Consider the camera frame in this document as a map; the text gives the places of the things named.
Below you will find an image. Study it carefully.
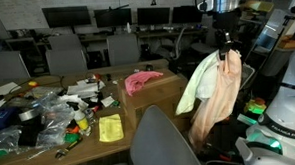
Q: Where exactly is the clear plastic bag pile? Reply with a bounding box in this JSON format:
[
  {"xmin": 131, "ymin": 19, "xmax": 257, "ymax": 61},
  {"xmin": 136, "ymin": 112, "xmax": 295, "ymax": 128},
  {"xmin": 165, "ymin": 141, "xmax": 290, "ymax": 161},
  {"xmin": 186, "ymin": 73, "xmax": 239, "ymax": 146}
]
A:
[{"xmin": 0, "ymin": 92, "xmax": 74, "ymax": 153}]

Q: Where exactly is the cardboard box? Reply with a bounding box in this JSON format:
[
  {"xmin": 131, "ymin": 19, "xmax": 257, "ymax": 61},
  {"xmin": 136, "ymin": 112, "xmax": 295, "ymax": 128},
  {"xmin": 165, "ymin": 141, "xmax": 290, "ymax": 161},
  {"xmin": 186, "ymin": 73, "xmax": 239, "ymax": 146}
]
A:
[{"xmin": 118, "ymin": 69, "xmax": 190, "ymax": 130}]

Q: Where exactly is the black monitor left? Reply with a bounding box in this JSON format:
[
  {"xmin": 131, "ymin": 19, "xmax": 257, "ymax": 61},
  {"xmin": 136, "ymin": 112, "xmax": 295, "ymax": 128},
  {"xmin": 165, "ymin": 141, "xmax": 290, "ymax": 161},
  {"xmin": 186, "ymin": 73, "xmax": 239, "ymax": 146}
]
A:
[{"xmin": 42, "ymin": 6, "xmax": 91, "ymax": 28}]

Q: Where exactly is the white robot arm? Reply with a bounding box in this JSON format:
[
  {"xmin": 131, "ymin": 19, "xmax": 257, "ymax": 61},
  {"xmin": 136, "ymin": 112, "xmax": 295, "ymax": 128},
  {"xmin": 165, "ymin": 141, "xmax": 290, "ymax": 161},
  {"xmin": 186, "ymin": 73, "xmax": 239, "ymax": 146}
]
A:
[{"xmin": 195, "ymin": 0, "xmax": 243, "ymax": 54}]

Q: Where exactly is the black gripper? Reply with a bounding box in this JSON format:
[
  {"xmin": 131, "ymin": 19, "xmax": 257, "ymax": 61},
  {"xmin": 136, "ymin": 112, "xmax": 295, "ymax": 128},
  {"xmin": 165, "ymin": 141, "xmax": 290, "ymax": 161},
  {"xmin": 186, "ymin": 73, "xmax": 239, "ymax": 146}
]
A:
[{"xmin": 212, "ymin": 10, "xmax": 241, "ymax": 53}]

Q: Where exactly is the grey office chair near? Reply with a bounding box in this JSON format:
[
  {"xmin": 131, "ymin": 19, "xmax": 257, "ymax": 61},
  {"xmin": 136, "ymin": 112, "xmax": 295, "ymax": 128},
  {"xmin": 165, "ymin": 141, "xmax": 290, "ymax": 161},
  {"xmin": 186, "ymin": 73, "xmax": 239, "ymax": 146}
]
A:
[{"xmin": 114, "ymin": 105, "xmax": 201, "ymax": 165}]

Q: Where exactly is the grey chair far left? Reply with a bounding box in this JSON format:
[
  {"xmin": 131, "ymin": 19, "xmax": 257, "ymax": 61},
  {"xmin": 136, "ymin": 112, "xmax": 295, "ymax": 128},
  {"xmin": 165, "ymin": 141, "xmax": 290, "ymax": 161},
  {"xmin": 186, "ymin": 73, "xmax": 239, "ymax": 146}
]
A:
[{"xmin": 0, "ymin": 51, "xmax": 30, "ymax": 80}]

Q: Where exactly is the grey chair right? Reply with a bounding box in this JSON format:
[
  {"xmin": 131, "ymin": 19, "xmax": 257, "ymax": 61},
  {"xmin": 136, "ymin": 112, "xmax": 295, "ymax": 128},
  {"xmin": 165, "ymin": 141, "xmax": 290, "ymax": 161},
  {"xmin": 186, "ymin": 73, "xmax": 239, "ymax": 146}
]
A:
[{"xmin": 107, "ymin": 34, "xmax": 140, "ymax": 66}]

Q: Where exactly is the black monitor middle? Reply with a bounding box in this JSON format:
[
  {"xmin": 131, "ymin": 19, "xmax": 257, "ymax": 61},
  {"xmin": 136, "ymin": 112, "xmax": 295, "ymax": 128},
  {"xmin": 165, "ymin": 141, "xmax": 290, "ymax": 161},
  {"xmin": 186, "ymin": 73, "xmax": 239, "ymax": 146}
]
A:
[{"xmin": 94, "ymin": 8, "xmax": 132, "ymax": 28}]

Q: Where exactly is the stack of white papers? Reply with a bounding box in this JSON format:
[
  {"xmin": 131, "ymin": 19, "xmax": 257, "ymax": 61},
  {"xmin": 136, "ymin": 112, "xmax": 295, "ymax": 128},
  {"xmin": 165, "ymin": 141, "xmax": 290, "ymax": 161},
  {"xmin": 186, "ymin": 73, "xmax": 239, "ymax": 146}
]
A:
[{"xmin": 67, "ymin": 81, "xmax": 106, "ymax": 98}]

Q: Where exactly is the black monitor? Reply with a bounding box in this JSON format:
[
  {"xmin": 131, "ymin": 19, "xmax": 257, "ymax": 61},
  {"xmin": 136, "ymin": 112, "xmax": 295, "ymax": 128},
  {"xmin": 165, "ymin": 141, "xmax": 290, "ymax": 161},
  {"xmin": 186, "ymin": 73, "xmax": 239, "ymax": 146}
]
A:
[
  {"xmin": 42, "ymin": 6, "xmax": 91, "ymax": 28},
  {"xmin": 137, "ymin": 7, "xmax": 170, "ymax": 25},
  {"xmin": 94, "ymin": 8, "xmax": 132, "ymax": 28}
]

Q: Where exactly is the light green towel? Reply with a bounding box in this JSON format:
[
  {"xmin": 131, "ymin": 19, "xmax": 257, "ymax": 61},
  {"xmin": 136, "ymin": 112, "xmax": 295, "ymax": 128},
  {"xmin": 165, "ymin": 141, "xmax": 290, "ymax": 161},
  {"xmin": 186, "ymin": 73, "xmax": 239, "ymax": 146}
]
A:
[{"xmin": 175, "ymin": 51, "xmax": 219, "ymax": 115}]

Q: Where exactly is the yellow cloth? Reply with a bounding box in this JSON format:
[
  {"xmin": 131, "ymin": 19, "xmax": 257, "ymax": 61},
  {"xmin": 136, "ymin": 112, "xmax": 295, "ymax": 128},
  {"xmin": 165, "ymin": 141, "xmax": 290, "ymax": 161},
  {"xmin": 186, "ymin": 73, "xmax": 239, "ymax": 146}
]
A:
[{"xmin": 99, "ymin": 114, "xmax": 124, "ymax": 142}]

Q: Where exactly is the grey tape roll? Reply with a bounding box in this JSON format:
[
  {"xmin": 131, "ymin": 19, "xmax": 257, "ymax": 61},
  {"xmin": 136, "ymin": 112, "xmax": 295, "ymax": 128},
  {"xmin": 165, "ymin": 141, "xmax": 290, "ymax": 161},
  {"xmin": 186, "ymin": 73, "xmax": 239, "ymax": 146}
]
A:
[{"xmin": 19, "ymin": 109, "xmax": 39, "ymax": 122}]

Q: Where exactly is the pink cloth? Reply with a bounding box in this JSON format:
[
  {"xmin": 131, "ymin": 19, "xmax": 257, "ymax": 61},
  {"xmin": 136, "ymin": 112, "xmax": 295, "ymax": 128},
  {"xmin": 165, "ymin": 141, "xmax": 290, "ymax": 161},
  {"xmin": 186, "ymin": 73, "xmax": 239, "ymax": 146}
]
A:
[{"xmin": 124, "ymin": 71, "xmax": 162, "ymax": 96}]

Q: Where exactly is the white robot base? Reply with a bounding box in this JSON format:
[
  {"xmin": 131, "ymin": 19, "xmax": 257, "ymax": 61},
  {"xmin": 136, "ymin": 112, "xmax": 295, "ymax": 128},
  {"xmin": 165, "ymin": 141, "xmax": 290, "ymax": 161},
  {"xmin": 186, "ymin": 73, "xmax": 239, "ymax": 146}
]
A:
[{"xmin": 235, "ymin": 51, "xmax": 295, "ymax": 165}]

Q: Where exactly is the spray bottle yellow label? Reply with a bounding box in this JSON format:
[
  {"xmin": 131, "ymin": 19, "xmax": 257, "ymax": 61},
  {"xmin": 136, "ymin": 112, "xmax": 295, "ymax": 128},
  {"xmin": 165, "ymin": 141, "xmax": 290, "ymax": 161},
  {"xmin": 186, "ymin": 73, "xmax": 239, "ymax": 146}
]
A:
[{"xmin": 73, "ymin": 106, "xmax": 92, "ymax": 136}]

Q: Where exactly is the peach cloth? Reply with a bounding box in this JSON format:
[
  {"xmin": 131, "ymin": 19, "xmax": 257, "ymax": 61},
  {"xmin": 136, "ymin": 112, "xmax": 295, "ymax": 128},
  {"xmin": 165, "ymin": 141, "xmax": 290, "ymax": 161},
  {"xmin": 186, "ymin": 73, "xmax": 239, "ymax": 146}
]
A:
[{"xmin": 189, "ymin": 50, "xmax": 242, "ymax": 150}]

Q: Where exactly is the grey chair middle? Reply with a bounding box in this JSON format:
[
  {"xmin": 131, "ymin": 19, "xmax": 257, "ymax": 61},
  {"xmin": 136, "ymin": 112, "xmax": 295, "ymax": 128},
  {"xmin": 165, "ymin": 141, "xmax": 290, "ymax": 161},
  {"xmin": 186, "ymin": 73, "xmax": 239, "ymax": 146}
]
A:
[{"xmin": 46, "ymin": 34, "xmax": 87, "ymax": 75}]

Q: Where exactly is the black monitor right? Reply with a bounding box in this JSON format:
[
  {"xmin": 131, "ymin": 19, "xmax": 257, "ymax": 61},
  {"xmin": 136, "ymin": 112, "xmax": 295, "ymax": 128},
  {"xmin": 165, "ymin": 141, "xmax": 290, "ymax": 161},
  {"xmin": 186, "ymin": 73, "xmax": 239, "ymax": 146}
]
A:
[{"xmin": 137, "ymin": 7, "xmax": 170, "ymax": 25}]

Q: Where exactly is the adjustable wrench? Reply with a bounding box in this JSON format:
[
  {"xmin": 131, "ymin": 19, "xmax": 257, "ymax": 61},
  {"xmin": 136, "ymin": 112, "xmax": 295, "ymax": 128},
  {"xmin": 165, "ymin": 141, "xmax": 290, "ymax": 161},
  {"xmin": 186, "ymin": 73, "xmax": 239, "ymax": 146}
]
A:
[{"xmin": 55, "ymin": 137, "xmax": 83, "ymax": 160}]

